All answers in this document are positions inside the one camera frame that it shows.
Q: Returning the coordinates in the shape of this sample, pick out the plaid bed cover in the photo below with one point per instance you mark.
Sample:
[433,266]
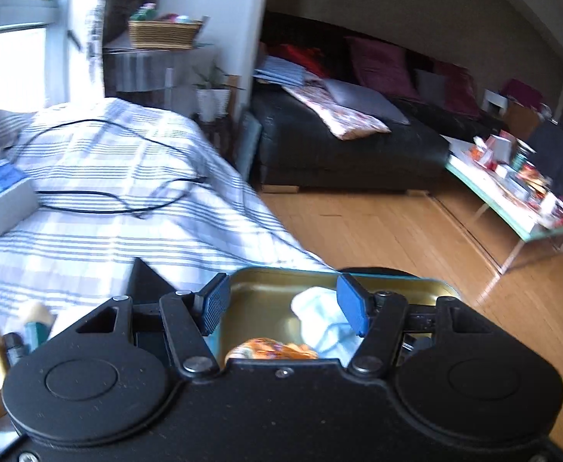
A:
[118,163]

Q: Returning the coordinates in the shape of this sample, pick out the black round stool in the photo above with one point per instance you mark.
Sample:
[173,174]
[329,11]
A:
[378,271]

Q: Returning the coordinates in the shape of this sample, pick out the floral cushion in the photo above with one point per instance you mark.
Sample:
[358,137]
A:
[349,118]

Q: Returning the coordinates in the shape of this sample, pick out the wicker basket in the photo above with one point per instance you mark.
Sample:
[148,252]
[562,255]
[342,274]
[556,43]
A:
[163,33]

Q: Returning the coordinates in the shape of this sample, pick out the light blue cloth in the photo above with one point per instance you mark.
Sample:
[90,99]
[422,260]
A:
[327,315]

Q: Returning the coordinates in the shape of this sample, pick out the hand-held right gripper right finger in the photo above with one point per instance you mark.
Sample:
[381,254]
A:
[352,304]

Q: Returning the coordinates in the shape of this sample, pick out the teal and gold tin tray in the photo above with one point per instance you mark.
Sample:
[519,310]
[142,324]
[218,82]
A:
[262,298]

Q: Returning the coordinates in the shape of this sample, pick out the red cushion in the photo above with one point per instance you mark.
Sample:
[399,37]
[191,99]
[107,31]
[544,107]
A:
[305,57]

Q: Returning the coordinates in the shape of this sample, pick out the small grey cushion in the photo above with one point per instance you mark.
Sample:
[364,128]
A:
[430,87]

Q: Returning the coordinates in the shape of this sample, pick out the black box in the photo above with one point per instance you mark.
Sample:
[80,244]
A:
[147,281]

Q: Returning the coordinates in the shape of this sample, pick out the potted plant in white pot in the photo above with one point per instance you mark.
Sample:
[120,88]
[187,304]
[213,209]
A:
[211,101]

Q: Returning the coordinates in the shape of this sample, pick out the colourful patterned pouch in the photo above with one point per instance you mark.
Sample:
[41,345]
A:
[272,349]

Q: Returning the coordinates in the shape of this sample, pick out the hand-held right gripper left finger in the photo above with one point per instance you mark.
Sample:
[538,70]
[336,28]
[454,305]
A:
[215,304]

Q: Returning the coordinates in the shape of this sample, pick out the glass coffee table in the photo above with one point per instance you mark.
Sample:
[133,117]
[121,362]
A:
[503,202]

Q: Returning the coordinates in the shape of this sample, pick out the window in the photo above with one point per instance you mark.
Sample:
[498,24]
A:
[12,57]

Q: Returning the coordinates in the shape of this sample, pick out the blue striped cloth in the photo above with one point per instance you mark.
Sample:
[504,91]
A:
[281,70]

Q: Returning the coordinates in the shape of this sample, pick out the black leather sofa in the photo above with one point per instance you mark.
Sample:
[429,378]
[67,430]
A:
[339,154]

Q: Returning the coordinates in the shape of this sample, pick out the small black object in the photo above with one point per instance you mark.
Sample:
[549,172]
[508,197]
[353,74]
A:
[14,346]

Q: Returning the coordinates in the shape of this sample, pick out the black chair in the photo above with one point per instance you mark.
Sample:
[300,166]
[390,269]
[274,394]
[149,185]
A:
[553,159]

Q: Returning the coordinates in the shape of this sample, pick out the grey flat panel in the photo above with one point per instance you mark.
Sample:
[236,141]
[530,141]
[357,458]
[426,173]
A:
[248,144]

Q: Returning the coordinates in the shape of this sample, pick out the blue and white tissue pack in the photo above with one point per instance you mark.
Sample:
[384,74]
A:
[2,192]

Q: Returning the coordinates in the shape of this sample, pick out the green can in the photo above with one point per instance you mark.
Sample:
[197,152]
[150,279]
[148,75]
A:
[522,159]

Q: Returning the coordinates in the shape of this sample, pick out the magenta cushion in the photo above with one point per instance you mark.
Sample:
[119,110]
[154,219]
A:
[382,65]
[459,89]

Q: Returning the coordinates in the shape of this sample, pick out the glass side table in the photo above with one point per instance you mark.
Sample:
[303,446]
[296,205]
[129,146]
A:
[137,67]

